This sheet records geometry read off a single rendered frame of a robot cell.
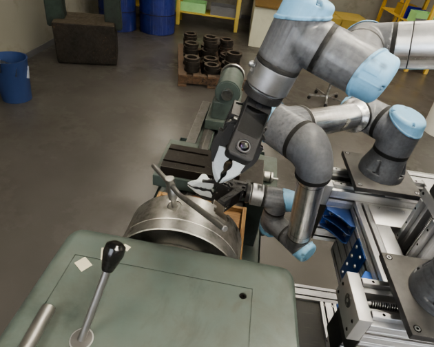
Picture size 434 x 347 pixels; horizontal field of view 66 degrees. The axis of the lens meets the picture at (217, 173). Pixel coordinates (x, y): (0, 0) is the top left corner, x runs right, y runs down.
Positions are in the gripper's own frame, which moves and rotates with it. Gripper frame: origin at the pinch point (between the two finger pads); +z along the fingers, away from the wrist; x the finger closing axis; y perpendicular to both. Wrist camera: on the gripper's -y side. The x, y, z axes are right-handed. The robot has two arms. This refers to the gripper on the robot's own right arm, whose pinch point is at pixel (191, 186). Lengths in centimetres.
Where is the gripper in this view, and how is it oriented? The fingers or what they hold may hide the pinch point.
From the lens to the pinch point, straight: 112.6
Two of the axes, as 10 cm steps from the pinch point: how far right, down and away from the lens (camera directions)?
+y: 1.4, -5.8, 8.1
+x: 1.3, -8.0, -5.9
